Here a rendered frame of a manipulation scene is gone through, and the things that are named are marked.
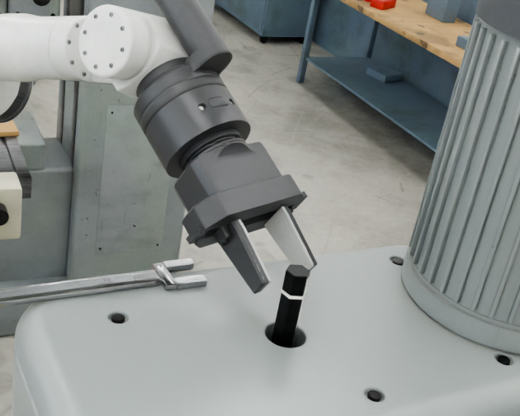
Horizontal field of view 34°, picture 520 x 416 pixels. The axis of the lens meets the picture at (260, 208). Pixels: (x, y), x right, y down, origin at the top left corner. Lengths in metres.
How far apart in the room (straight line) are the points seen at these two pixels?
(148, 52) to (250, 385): 0.31
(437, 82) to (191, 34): 6.31
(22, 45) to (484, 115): 0.46
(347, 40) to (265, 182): 7.37
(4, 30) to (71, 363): 0.38
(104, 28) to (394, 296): 0.38
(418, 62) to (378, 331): 6.49
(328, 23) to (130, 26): 7.64
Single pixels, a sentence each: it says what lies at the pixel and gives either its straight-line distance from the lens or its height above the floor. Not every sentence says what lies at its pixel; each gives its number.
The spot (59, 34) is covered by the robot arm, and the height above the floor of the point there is 2.06.
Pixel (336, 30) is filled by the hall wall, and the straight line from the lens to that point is 8.25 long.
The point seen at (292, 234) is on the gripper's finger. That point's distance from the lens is 0.75.
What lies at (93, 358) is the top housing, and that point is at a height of 1.89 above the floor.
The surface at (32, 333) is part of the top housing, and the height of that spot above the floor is 1.89.
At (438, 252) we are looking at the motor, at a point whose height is 1.96.
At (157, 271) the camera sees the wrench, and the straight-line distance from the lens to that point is 0.80.
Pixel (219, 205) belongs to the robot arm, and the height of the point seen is 2.00.
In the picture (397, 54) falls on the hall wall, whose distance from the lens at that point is 7.46.
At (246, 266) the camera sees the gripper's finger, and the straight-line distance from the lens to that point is 0.71.
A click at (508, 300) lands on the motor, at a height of 1.94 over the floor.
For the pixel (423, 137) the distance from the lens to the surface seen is 6.04.
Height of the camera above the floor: 2.33
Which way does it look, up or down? 27 degrees down
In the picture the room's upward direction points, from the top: 11 degrees clockwise
